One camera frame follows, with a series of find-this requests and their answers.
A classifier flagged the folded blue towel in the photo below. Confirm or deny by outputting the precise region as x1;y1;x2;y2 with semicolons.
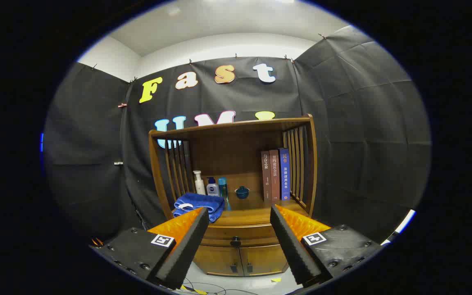
172;193;225;224

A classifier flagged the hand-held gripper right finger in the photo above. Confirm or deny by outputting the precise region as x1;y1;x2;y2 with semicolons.
270;204;384;288

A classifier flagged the thin black floor cable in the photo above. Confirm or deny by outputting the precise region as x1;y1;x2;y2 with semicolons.
179;277;257;295

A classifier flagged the dark brown book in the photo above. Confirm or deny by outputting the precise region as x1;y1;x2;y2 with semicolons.
261;150;272;202

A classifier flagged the reddish brown book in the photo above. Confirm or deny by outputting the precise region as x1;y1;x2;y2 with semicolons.
269;149;281;201

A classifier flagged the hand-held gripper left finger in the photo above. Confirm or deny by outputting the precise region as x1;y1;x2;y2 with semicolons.
90;207;210;290

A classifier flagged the wooden drawer with black knob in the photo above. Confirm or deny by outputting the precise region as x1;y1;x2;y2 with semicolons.
200;223;280;247

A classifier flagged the blue book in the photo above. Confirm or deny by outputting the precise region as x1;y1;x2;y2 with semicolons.
278;147;290;200

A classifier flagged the wooden cabinet door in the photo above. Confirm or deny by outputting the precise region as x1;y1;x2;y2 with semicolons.
239;245;289;275
193;245;245;276

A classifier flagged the white pump bottle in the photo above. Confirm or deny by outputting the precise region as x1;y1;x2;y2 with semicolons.
193;170;206;195

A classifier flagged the white bottle with blue cap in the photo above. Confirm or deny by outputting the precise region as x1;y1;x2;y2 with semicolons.
206;177;220;197

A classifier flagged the wooden cabinet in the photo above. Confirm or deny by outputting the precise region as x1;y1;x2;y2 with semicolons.
149;114;318;277

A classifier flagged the wooden countertop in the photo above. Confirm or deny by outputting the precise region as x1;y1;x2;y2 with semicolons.
166;191;310;227

